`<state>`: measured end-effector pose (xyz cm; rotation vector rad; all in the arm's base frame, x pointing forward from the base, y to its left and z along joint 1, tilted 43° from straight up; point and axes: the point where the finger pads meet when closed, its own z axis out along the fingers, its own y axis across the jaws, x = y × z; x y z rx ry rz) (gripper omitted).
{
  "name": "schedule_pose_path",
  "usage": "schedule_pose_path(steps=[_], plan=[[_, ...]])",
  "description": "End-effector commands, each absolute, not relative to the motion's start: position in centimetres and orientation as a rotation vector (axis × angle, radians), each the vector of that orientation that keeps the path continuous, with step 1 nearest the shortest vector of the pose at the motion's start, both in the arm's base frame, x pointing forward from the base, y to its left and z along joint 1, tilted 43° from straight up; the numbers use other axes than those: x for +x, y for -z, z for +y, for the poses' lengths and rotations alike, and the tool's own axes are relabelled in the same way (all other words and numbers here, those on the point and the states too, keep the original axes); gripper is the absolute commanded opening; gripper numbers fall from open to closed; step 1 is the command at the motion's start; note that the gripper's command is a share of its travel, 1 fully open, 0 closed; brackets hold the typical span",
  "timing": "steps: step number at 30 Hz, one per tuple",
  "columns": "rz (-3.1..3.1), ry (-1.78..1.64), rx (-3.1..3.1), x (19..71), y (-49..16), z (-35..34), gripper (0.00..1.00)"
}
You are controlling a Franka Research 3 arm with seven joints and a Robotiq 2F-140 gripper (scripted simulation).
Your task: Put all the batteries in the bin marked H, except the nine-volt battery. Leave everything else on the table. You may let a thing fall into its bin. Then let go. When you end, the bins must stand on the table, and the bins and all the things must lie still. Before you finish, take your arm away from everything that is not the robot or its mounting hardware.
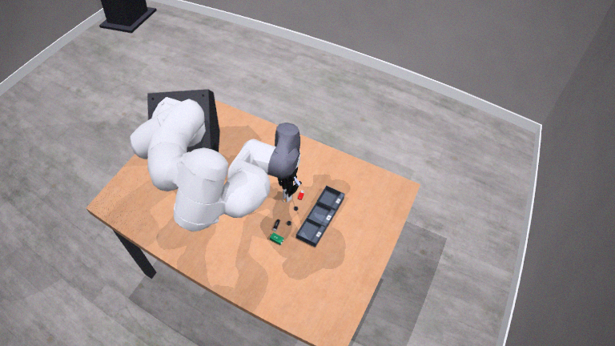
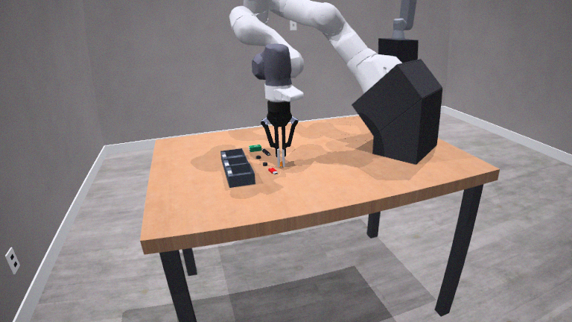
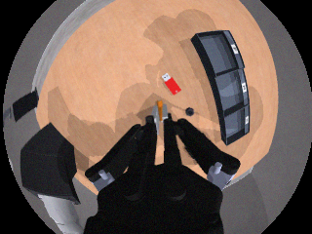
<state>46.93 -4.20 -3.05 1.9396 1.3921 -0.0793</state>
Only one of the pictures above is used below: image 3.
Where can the red usb stick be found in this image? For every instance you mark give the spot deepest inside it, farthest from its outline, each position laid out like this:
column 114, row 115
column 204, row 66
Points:
column 171, row 84

